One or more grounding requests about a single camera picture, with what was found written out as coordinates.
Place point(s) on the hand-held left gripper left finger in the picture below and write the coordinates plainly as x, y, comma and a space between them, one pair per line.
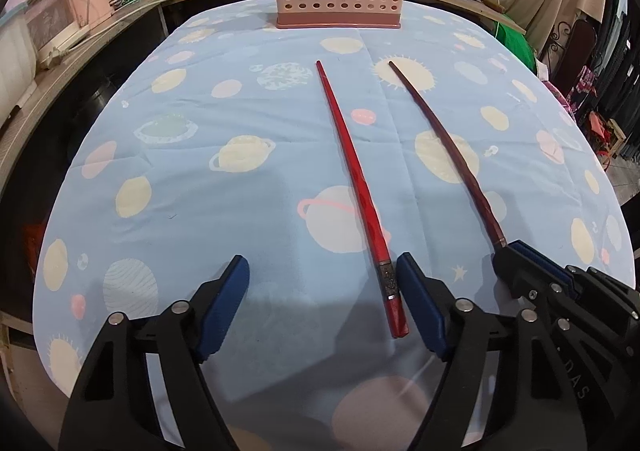
225, 301

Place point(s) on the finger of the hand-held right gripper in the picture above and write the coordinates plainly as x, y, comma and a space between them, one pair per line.
542, 261
515, 276

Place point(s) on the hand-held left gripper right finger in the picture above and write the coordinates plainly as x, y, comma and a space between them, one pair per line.
420, 301

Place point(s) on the bright red chopstick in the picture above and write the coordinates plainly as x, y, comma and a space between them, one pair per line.
396, 318

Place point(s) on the dark red chopstick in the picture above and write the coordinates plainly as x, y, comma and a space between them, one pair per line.
492, 226

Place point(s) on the blue planet print tablecloth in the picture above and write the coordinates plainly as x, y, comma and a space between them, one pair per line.
200, 211

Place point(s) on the pink floral cloth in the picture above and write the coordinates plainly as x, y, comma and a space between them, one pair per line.
557, 96

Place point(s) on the dark metal chair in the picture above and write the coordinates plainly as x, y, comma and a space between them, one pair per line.
575, 53

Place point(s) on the green cloth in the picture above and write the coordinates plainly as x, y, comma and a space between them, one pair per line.
512, 43

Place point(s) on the white storage box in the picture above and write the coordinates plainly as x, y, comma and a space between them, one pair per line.
12, 61

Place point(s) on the white kitchen appliance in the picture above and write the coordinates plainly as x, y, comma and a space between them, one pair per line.
55, 21

